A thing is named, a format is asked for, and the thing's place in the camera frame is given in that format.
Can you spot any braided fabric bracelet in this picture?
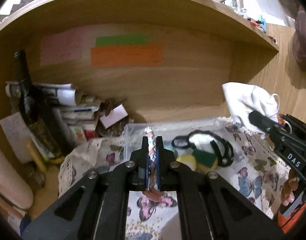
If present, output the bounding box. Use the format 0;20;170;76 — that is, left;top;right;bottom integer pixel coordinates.
142;126;166;202

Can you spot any yellow green sponge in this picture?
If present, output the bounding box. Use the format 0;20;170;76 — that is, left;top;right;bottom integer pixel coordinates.
192;149;218;173

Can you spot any white cloth face mask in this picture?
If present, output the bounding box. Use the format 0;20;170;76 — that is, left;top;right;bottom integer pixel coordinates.
222;82;280;139

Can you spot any yellow white felt face ball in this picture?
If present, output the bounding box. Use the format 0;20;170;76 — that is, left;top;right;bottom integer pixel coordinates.
176;154;197;171

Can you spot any right hand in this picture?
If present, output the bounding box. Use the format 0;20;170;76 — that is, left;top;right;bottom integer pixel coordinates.
281;169;298;206

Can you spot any clear plastic container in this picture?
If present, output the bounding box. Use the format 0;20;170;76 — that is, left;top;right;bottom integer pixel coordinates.
124;117;230;159

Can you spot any butterfly lace tablecloth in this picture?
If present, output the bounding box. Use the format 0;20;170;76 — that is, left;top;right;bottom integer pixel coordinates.
58;118;289;239

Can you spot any bowl of pebbles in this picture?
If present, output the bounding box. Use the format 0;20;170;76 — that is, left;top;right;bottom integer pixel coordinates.
96;119;134;138

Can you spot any small white pink box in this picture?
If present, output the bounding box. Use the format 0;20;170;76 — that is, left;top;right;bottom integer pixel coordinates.
99;104;128;129

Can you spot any stack of papers and magazines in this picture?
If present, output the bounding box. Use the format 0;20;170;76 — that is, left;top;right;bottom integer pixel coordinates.
4;81;106;143

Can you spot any dark wine bottle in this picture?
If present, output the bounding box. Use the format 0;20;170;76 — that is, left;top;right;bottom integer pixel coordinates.
14;50;64;160

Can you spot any orange sticky note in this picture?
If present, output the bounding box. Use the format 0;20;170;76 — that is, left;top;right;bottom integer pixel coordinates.
90;44;163;68

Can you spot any green sticky note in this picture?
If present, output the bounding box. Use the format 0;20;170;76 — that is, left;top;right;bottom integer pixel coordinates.
96;34;150;47

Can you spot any white plastic jug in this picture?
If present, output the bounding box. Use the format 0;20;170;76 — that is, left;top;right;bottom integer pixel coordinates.
0;150;34;210

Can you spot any white notepad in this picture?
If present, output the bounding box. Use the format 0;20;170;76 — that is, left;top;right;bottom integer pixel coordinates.
0;112;33;164

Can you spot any pink sticky note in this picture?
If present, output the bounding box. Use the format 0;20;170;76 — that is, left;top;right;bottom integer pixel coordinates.
40;28;82;66

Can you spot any wooden shelf board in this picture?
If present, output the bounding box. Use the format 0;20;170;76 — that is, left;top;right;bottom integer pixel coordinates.
0;0;278;50

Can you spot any brown bag on wall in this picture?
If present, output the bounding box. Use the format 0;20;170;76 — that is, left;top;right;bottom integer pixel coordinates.
292;5;306;72

